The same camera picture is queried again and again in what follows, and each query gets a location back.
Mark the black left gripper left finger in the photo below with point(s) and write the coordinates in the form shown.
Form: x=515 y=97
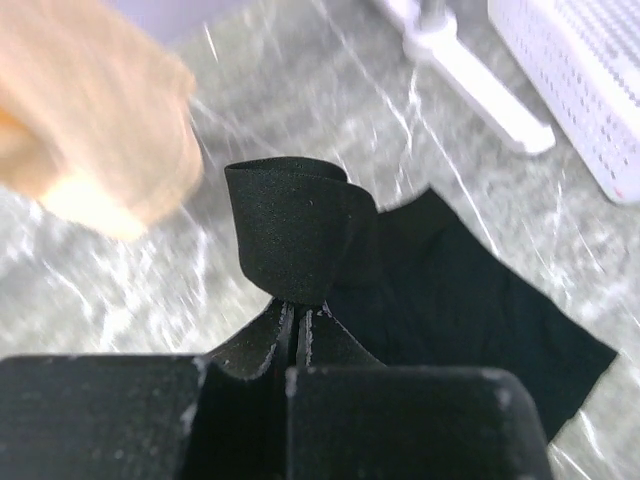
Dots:
x=218 y=415

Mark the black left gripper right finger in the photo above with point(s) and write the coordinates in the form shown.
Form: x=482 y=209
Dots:
x=374 y=422

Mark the black underwear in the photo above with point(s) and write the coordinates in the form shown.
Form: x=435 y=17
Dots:
x=413 y=285

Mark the beige hanging underwear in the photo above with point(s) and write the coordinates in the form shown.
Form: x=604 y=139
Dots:
x=95 y=122

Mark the white metal clothes rack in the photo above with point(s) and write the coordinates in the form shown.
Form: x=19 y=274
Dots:
x=429 y=32

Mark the white plastic laundry basket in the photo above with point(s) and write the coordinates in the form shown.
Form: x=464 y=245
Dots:
x=583 y=59

